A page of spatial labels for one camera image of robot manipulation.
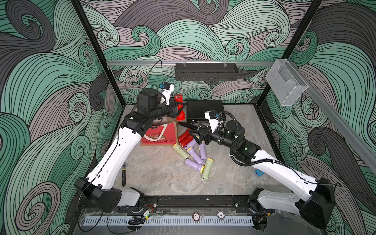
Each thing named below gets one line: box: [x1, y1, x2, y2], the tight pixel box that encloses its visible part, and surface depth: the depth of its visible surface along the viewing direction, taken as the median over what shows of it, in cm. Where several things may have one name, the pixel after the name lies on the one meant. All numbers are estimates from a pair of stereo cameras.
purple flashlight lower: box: [184, 158, 205, 174], surface depth 87 cm
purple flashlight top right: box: [198, 141, 208, 161], surface depth 92 cm
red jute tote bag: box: [140, 122, 178, 147], surface depth 87 cm
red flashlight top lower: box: [179, 135, 194, 148], surface depth 97 cm
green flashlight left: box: [172, 142, 190, 160], surface depth 92 cm
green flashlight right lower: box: [202, 158, 214, 180], surface depth 85 cm
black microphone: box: [177, 121, 199, 131], surface depth 108 cm
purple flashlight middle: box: [185, 145, 204, 165], surface depth 91 cm
